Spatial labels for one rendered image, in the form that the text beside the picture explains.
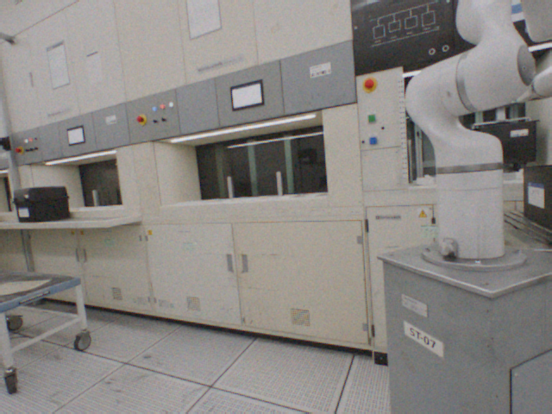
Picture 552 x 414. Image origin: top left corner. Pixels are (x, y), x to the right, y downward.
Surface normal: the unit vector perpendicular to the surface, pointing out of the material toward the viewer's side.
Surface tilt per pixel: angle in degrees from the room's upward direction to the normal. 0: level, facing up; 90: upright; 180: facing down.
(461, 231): 90
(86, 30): 90
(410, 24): 90
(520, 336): 90
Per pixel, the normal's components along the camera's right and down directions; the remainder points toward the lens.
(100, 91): -0.41, 0.12
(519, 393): 0.35, 0.05
